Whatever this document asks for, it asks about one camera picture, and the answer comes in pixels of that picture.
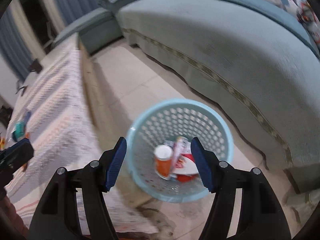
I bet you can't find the red noodle bowl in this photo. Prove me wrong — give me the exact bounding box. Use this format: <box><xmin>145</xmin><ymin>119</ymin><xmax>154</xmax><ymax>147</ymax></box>
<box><xmin>172</xmin><ymin>152</ymin><xmax>201</xmax><ymax>183</ymax></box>

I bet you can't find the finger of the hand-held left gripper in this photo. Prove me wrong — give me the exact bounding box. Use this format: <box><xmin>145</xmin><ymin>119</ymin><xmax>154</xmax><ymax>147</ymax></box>
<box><xmin>0</xmin><ymin>139</ymin><xmax>34</xmax><ymax>178</ymax></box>

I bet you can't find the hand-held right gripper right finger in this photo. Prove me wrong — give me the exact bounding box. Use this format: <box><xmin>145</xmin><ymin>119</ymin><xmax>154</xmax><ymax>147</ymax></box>
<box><xmin>190</xmin><ymin>137</ymin><xmax>292</xmax><ymax>240</ymax></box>

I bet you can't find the light blue perforated basket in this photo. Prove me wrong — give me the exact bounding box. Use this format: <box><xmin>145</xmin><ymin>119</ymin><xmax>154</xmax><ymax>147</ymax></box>
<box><xmin>125</xmin><ymin>99</ymin><xmax>234</xmax><ymax>204</ymax></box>

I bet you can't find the teal plastic container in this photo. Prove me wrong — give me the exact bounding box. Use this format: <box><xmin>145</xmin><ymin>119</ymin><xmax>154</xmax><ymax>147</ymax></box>
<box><xmin>13</xmin><ymin>121</ymin><xmax>27</xmax><ymax>142</ymax></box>

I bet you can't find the blue footstool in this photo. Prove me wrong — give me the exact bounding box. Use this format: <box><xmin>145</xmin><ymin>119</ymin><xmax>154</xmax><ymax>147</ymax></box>
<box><xmin>51</xmin><ymin>7</ymin><xmax>124</xmax><ymax>56</ymax></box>

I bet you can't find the cream curtain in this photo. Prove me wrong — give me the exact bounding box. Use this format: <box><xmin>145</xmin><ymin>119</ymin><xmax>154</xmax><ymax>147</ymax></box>
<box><xmin>10</xmin><ymin>0</ymin><xmax>47</xmax><ymax>58</ymax></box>

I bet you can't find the blue fabric sofa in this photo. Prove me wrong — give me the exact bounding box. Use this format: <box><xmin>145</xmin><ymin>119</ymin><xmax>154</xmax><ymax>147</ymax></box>
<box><xmin>99</xmin><ymin>0</ymin><xmax>320</xmax><ymax>194</ymax></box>

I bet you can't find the floral cushion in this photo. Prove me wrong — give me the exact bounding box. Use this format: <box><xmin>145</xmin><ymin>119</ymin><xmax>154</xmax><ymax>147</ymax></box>
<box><xmin>275</xmin><ymin>0</ymin><xmax>320</xmax><ymax>53</ymax></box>

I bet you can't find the striped tablecloth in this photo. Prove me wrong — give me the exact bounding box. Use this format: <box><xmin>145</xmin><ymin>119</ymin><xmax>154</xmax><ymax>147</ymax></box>
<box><xmin>5</xmin><ymin>40</ymin><xmax>161</xmax><ymax>236</ymax></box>

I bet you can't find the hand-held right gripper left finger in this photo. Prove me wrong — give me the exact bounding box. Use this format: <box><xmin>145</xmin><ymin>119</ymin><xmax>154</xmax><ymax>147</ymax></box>
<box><xmin>29</xmin><ymin>137</ymin><xmax>127</xmax><ymax>240</ymax></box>

